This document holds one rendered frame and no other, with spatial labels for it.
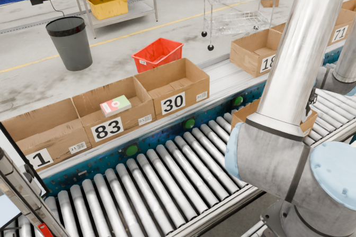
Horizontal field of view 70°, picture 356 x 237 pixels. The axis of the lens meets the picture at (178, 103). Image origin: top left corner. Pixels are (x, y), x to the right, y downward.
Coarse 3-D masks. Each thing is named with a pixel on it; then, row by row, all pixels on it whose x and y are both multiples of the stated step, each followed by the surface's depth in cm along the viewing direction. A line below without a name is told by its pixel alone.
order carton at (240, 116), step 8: (248, 104) 154; (256, 104) 159; (240, 112) 152; (248, 112) 158; (312, 112) 148; (232, 120) 151; (240, 120) 144; (312, 120) 145; (232, 128) 154; (304, 128) 144; (304, 136) 152
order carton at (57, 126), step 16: (32, 112) 141; (48, 112) 146; (64, 112) 151; (16, 128) 141; (32, 128) 146; (48, 128) 151; (64, 128) 151; (80, 128) 128; (32, 144) 142; (48, 144) 123; (64, 144) 128; (64, 160) 133
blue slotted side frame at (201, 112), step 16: (256, 96) 189; (208, 112) 169; (224, 112) 179; (160, 128) 149; (176, 128) 161; (192, 128) 170; (128, 144) 143; (144, 144) 154; (96, 160) 141; (112, 160) 147; (64, 176) 135; (80, 176) 141
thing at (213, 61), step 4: (220, 56) 197; (224, 56) 199; (228, 56) 202; (212, 60) 195; (216, 60) 197; (220, 60) 200; (200, 64) 191; (204, 64) 193; (208, 64) 195; (212, 64) 197; (200, 68) 193
